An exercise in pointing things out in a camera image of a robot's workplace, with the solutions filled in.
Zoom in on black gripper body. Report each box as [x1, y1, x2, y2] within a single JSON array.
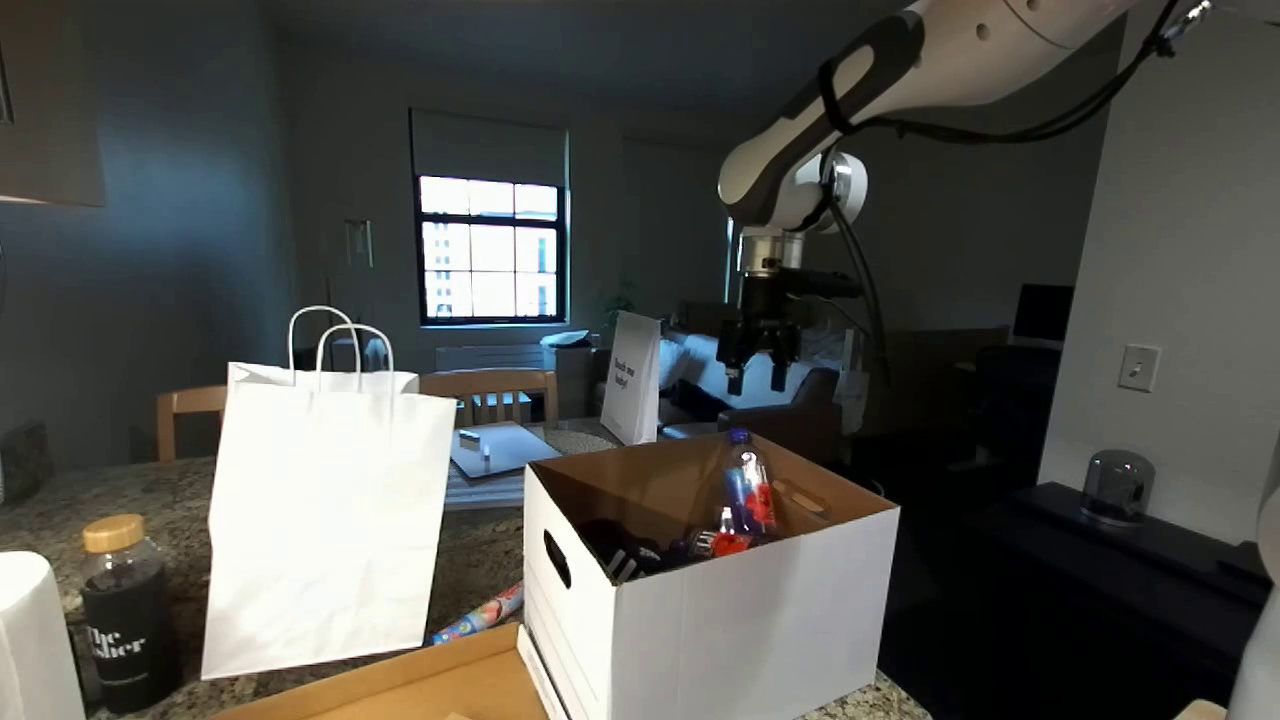
[[716, 268, 861, 376]]

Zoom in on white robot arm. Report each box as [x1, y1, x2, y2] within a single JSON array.
[[716, 0, 1211, 391]]

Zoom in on red capped bottle in box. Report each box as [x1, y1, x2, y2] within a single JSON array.
[[708, 503, 754, 557]]

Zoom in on white bigger storage box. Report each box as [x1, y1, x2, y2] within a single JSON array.
[[516, 437, 901, 720]]

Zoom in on flat cardboard box lid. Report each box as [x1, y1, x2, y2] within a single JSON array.
[[220, 625, 548, 720]]

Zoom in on grey sofa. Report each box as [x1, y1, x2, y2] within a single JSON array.
[[661, 332, 842, 450]]

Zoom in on laptop on table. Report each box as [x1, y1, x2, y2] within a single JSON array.
[[451, 424, 557, 480]]

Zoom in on window with blind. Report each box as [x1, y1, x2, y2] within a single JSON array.
[[412, 114, 570, 324]]

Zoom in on glass jar on black counter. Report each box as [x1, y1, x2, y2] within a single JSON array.
[[1085, 450, 1156, 522]]

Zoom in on white paper shopping bag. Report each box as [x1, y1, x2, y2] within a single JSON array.
[[202, 358, 458, 679]]

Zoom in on wooden chair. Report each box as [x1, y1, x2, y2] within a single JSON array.
[[157, 386, 223, 461]]

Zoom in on dark jar with wooden lid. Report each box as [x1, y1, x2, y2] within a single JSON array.
[[81, 512, 175, 711]]

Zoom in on white object at left edge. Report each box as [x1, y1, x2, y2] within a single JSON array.
[[0, 552, 85, 720]]

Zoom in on white wall switch plate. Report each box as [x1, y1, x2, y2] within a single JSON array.
[[1118, 344, 1160, 391]]

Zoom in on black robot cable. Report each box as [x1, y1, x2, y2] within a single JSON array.
[[813, 0, 1192, 391]]

